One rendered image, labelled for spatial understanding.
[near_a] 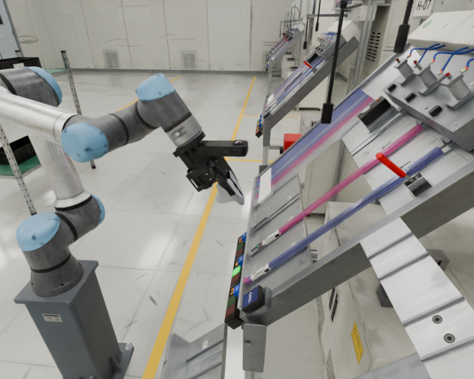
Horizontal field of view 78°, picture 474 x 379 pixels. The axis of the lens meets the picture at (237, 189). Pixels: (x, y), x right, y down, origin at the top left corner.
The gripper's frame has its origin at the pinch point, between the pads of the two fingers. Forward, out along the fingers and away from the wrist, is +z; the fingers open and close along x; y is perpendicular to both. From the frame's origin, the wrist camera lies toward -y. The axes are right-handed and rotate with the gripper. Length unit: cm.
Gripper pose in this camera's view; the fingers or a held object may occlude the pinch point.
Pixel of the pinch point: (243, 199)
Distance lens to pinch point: 75.4
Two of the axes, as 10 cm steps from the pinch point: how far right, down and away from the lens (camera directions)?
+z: 5.4, 7.6, 3.6
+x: -1.1, 4.9, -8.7
